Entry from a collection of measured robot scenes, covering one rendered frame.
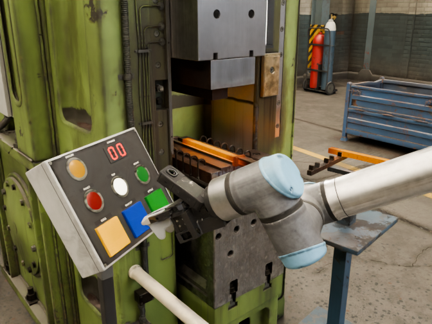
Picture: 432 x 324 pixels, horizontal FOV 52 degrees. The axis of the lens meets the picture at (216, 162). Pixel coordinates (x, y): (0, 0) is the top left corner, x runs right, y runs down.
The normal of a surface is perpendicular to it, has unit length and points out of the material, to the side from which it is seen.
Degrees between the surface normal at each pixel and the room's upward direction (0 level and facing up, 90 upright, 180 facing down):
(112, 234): 60
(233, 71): 90
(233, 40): 90
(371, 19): 90
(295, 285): 0
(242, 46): 90
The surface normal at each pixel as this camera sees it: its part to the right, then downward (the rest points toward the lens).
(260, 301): 0.64, 0.25
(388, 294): 0.00, -0.95
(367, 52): -0.83, 0.18
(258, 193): -0.40, 0.32
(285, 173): 0.75, -0.43
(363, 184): -0.51, -0.21
